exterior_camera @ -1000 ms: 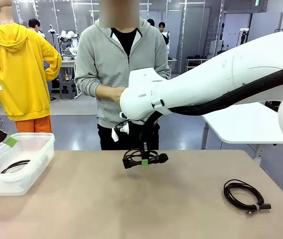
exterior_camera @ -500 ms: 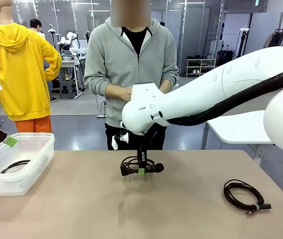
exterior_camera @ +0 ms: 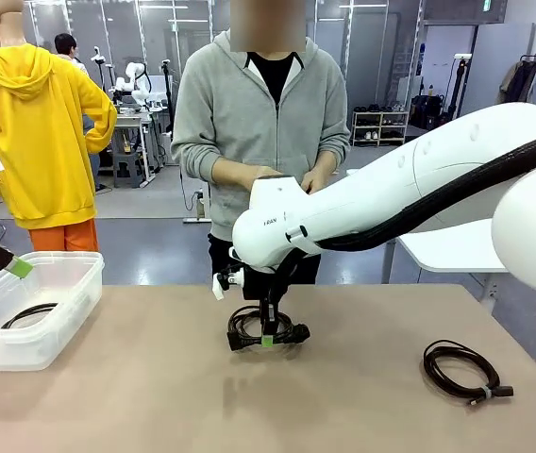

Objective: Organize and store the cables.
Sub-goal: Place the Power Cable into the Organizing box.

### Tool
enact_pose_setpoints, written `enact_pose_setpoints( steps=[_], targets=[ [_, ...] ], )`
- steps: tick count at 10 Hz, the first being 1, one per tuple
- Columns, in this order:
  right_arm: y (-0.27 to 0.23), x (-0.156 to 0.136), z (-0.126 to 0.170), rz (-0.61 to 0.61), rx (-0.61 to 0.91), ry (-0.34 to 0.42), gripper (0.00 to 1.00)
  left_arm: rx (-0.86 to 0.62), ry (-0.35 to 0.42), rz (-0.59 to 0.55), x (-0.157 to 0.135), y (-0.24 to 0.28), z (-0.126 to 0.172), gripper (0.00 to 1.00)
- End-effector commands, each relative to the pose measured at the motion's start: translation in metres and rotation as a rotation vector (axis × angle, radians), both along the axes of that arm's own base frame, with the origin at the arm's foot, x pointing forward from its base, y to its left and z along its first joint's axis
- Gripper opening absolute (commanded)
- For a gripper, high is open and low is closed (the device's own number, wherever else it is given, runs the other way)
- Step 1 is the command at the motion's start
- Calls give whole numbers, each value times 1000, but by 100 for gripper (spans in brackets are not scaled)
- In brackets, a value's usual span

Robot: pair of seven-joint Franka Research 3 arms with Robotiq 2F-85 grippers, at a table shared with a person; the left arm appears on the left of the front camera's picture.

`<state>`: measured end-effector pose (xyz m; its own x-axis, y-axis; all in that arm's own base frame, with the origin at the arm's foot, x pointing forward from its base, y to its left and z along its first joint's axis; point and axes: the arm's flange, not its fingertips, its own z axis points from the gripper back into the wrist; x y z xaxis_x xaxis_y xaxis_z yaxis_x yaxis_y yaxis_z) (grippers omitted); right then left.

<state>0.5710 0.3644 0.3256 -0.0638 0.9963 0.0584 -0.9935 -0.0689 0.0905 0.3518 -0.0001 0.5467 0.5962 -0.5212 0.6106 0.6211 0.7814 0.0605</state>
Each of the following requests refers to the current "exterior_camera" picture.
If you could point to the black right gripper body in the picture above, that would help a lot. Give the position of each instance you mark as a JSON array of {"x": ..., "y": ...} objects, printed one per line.
[{"x": 256, "y": 285}]

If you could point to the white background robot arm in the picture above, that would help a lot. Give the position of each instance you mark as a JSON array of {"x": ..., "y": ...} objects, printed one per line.
[{"x": 133, "y": 71}]

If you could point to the person's left forearm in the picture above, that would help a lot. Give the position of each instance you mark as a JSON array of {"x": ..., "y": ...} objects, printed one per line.
[{"x": 334, "y": 156}]

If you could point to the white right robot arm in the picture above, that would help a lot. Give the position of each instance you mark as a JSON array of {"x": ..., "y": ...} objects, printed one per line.
[{"x": 390, "y": 189}]

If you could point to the person's right forearm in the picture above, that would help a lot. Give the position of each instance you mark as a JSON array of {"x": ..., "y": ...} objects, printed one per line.
[{"x": 202, "y": 165}]

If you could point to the person's right hand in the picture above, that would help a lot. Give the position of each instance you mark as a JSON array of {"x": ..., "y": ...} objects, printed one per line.
[{"x": 261, "y": 172}]

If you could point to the person's left hand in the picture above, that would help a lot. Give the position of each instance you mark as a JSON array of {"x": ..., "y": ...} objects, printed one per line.
[{"x": 317, "y": 180}]

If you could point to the orange shorts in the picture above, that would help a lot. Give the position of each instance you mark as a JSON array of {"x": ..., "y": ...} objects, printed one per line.
[{"x": 65, "y": 236}]

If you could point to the white standing desk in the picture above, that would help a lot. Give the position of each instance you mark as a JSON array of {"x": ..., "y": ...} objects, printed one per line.
[{"x": 203, "y": 207}]

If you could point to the translucent plastic storage container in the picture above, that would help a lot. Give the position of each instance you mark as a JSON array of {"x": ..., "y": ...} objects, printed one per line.
[{"x": 60, "y": 330}]

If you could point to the yellow hoodie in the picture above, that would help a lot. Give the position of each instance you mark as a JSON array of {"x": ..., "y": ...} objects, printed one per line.
[{"x": 37, "y": 141}]

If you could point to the grey step stool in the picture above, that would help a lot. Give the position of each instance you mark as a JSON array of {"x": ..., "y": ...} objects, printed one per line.
[{"x": 128, "y": 165}]

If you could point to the person in grey hoodie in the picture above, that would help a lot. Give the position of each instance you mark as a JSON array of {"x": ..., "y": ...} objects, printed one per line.
[{"x": 230, "y": 108}]

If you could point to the white workbench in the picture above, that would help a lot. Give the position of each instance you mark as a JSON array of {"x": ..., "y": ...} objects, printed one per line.
[{"x": 131, "y": 120}]

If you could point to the shoe rack with shoes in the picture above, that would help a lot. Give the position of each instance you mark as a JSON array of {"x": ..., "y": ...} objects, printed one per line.
[{"x": 381, "y": 125}]

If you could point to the white side desk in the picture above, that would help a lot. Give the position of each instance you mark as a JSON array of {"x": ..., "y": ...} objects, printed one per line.
[{"x": 461, "y": 255}]

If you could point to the black tripod stand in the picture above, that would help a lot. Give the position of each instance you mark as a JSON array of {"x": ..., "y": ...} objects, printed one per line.
[{"x": 168, "y": 94}]

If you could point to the black-haired person in white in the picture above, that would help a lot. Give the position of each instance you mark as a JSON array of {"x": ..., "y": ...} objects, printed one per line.
[{"x": 67, "y": 47}]

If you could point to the black stand with white head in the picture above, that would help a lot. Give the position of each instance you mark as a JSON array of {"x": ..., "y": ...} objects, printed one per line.
[{"x": 98, "y": 56}]

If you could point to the pale mannequin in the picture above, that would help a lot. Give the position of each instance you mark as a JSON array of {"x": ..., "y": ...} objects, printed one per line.
[{"x": 6, "y": 23}]

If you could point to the black bag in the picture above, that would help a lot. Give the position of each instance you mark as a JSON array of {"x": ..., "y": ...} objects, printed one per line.
[{"x": 426, "y": 111}]

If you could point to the black pole with white top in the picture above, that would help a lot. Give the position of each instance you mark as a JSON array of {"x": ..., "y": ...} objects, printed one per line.
[{"x": 459, "y": 85}]

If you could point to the beige jacket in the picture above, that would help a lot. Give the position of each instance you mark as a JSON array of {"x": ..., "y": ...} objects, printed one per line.
[{"x": 511, "y": 85}]

